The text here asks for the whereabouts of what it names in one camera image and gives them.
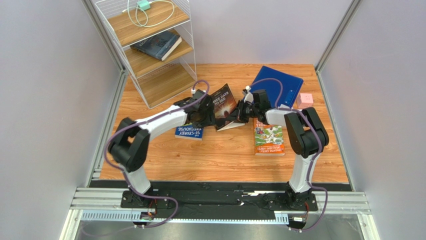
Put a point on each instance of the orange 78-storey treehouse book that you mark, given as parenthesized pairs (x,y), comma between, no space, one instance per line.
(268,139)

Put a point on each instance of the blue file folder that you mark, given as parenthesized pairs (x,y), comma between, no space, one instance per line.
(277,84)

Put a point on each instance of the blue 91-storey treehouse book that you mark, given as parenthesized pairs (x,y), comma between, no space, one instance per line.
(188,131)

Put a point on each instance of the three days to see book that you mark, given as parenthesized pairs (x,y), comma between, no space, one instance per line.
(224,104)

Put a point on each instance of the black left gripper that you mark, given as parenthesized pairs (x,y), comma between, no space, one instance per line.
(210,119)

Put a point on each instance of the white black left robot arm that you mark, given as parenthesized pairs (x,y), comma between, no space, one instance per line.
(129,145)

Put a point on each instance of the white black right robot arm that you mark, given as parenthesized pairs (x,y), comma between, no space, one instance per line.
(307,137)

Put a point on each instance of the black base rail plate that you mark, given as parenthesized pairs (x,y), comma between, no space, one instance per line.
(212,200)

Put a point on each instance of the nineteen eighty-four book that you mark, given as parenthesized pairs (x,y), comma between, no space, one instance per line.
(159,46)

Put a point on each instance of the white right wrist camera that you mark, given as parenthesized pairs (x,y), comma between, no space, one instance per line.
(248,96)

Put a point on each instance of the pink cube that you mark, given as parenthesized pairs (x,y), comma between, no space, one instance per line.
(304,100)

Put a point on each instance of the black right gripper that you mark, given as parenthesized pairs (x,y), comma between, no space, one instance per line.
(240,113)

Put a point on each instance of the white wire wooden shelf rack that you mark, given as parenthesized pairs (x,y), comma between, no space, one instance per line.
(156,81)

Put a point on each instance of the mint green charger block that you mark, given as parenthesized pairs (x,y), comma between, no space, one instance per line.
(143,5)

